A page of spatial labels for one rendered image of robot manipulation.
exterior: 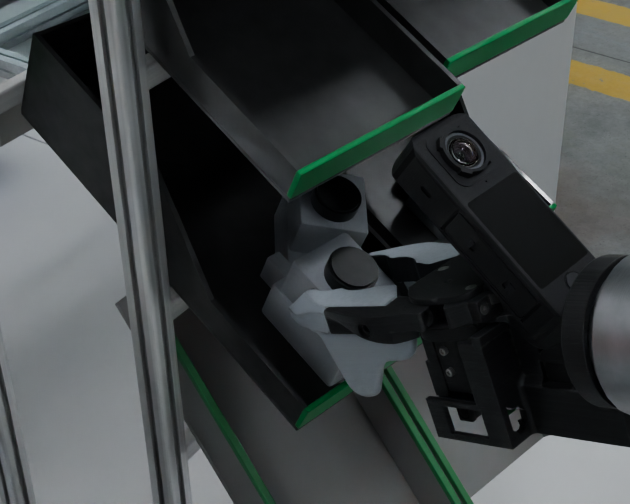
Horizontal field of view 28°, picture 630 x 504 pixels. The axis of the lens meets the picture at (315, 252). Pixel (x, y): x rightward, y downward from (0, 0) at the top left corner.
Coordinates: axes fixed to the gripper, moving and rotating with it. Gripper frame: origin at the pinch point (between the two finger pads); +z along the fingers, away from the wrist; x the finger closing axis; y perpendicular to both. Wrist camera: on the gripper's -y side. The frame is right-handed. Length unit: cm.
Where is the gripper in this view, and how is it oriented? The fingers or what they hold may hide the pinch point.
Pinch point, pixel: (336, 279)
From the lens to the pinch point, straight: 72.0
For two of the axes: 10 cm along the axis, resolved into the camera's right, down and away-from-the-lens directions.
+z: -6.3, -0.1, 7.8
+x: 7.1, -4.1, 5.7
